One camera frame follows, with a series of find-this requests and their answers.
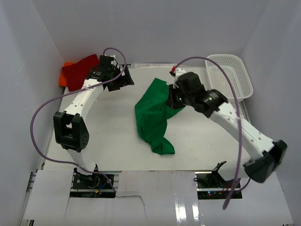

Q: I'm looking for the green t shirt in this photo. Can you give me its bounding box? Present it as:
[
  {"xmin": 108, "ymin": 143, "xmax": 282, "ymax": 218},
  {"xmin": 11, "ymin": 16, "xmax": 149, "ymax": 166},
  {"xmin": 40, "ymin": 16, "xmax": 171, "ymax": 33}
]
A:
[{"xmin": 135, "ymin": 78, "xmax": 183, "ymax": 155}]

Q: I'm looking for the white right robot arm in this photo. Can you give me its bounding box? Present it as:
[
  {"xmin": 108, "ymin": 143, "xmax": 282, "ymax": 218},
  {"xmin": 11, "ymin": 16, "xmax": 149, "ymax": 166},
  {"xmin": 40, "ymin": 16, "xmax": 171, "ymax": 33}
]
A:
[{"xmin": 166, "ymin": 72, "xmax": 287, "ymax": 183}]

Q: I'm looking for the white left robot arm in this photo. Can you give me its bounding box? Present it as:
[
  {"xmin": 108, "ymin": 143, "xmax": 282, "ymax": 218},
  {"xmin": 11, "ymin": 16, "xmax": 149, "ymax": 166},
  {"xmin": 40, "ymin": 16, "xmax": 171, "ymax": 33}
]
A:
[{"xmin": 53, "ymin": 55, "xmax": 135, "ymax": 175}]

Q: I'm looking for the folded red t shirt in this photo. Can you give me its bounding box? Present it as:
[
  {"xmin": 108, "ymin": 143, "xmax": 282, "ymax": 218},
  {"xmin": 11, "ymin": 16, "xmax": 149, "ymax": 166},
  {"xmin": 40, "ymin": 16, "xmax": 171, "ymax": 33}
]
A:
[{"xmin": 62, "ymin": 54, "xmax": 99, "ymax": 92}]

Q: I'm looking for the folded orange t shirt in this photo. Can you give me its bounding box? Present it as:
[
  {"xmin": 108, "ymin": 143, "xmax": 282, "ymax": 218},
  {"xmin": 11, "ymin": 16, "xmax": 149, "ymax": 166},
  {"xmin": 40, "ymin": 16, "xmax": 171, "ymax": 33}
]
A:
[{"xmin": 58, "ymin": 62, "xmax": 73, "ymax": 87}]

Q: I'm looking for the white perforated plastic basket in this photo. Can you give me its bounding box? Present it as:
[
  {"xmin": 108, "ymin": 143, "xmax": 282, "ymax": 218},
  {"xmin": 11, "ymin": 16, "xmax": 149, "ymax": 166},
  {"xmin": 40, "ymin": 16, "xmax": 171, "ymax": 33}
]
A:
[{"xmin": 205, "ymin": 54, "xmax": 253, "ymax": 103}]

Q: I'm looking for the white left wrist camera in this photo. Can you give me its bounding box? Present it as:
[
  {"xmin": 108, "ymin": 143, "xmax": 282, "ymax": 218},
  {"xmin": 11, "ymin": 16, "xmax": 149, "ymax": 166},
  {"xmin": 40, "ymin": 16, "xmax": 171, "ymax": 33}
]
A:
[{"xmin": 110, "ymin": 54, "xmax": 119, "ymax": 66}]

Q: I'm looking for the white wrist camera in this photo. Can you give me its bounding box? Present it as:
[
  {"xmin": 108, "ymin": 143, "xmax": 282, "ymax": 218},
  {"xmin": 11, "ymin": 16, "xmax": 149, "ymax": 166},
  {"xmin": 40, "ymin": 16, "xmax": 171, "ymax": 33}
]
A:
[
  {"xmin": 110, "ymin": 54, "xmax": 119, "ymax": 66},
  {"xmin": 169, "ymin": 66, "xmax": 186, "ymax": 89}
]

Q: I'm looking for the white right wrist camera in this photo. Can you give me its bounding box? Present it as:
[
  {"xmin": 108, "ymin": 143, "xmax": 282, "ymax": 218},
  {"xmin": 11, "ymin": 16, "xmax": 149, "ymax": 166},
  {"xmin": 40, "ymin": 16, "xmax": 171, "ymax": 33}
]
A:
[{"xmin": 169, "ymin": 66, "xmax": 186, "ymax": 89}]

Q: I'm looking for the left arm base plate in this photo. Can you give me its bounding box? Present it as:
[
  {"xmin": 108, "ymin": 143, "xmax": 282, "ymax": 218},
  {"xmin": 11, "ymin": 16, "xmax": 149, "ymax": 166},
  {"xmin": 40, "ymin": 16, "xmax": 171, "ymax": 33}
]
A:
[{"xmin": 70, "ymin": 168, "xmax": 119, "ymax": 198}]

